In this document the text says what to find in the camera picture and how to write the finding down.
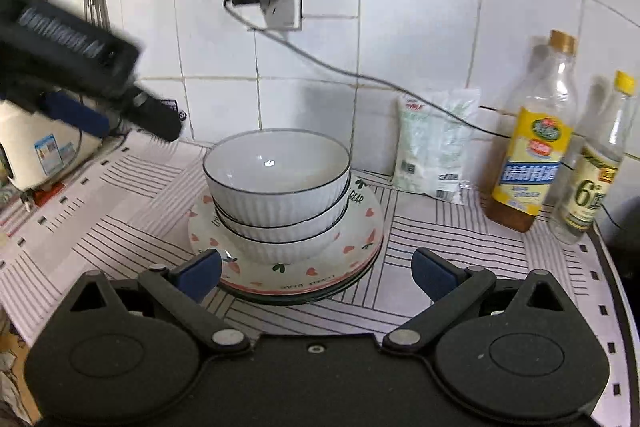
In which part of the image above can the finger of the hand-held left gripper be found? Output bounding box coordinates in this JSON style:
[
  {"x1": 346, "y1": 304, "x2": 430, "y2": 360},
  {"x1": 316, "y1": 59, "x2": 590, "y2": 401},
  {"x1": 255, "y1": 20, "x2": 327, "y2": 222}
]
[
  {"x1": 41, "y1": 89, "x2": 112, "y2": 138},
  {"x1": 121, "y1": 86, "x2": 182, "y2": 143}
]

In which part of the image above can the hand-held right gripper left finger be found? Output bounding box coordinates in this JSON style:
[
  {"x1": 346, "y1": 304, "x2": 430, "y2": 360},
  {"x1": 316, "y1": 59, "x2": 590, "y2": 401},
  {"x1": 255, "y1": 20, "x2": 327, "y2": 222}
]
[{"x1": 64, "y1": 248, "x2": 252, "y2": 354}]

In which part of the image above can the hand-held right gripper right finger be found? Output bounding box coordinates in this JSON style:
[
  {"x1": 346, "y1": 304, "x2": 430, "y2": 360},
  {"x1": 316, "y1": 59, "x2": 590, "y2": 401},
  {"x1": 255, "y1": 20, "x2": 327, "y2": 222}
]
[{"x1": 381, "y1": 247, "x2": 571, "y2": 352}]

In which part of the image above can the white ribbed bowl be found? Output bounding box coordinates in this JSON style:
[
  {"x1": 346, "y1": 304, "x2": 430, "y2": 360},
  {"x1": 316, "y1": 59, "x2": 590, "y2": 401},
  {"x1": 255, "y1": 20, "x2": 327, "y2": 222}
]
[
  {"x1": 220, "y1": 207, "x2": 347, "y2": 264},
  {"x1": 212, "y1": 186, "x2": 351, "y2": 244},
  {"x1": 202, "y1": 128, "x2": 352, "y2": 228}
]

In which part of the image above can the pink bunny print plate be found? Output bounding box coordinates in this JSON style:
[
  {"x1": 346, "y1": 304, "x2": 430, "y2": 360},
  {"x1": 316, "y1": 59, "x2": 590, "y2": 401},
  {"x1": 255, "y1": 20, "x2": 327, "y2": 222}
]
[{"x1": 188, "y1": 176, "x2": 385, "y2": 297}]

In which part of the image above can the striped white tablecloth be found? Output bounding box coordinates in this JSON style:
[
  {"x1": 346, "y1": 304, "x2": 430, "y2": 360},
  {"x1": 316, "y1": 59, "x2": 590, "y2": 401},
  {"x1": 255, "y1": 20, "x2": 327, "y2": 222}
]
[{"x1": 0, "y1": 138, "x2": 632, "y2": 410}]

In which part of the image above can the white rice cooker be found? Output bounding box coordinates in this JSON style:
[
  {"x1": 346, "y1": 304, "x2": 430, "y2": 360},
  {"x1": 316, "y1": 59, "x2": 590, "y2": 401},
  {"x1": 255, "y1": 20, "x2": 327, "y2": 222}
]
[{"x1": 0, "y1": 99, "x2": 100, "y2": 194}]

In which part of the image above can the white salt bag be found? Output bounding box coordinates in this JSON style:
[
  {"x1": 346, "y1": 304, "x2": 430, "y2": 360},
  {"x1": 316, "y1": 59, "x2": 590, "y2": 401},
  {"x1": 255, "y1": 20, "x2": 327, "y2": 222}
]
[{"x1": 392, "y1": 88, "x2": 481, "y2": 206}]

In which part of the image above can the yellow label cooking wine bottle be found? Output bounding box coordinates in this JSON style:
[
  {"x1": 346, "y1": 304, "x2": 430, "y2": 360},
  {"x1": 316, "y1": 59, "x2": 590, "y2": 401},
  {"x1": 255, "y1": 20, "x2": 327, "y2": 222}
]
[{"x1": 480, "y1": 29, "x2": 581, "y2": 234}]

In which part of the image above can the clear vinegar bottle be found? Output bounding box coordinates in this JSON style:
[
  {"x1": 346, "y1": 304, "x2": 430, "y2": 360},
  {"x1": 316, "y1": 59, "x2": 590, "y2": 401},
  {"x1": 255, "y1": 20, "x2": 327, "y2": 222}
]
[{"x1": 548, "y1": 70, "x2": 639, "y2": 246}]

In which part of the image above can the black adapter cable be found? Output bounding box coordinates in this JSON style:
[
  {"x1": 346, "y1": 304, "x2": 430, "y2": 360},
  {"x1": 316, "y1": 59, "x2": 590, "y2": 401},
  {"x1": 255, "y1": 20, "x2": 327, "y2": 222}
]
[{"x1": 222, "y1": 0, "x2": 517, "y2": 140}]

